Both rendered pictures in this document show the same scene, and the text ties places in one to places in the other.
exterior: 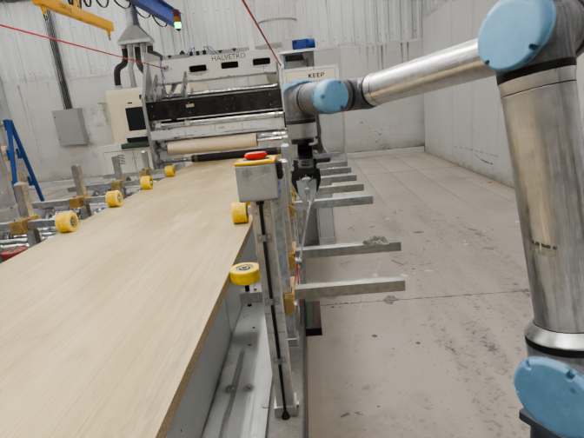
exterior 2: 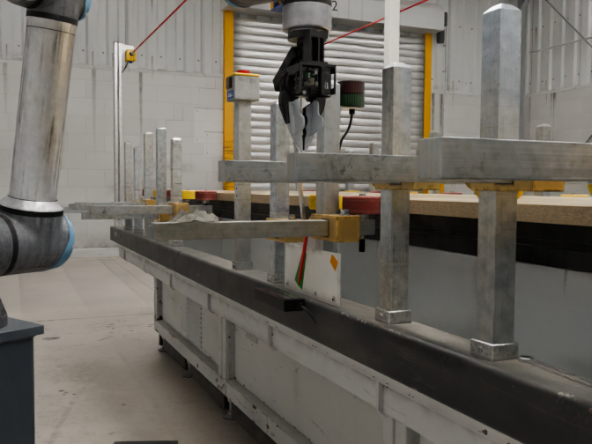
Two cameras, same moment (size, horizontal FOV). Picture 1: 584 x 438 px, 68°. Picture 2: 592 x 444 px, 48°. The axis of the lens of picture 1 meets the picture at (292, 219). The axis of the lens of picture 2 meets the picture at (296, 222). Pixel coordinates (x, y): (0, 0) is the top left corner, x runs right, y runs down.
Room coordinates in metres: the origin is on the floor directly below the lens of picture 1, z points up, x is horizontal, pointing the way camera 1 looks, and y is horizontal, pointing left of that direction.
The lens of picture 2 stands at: (2.44, -0.64, 0.92)
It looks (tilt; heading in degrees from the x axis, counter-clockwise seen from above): 3 degrees down; 153
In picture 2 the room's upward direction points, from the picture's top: straight up
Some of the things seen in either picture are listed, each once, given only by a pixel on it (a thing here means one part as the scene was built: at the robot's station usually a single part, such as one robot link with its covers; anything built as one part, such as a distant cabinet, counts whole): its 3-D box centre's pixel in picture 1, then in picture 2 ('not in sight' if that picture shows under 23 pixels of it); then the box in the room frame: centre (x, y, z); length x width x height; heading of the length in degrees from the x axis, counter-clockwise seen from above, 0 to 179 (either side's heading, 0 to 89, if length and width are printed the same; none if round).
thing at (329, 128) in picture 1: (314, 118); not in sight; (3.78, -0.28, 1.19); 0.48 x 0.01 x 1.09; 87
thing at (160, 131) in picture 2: not in sight; (161, 186); (-0.23, 0.10, 0.92); 0.04 x 0.04 x 0.48; 87
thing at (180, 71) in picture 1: (241, 149); not in sight; (4.19, 0.42, 0.95); 1.65 x 0.70 x 1.90; 87
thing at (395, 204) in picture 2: (288, 224); (395, 210); (1.52, 0.01, 0.89); 0.04 x 0.04 x 0.48; 87
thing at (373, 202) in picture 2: not in sight; (362, 222); (1.31, 0.08, 0.85); 0.08 x 0.08 x 0.11
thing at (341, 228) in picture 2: (287, 255); (333, 226); (1.29, 0.03, 0.85); 0.14 x 0.06 x 0.05; 177
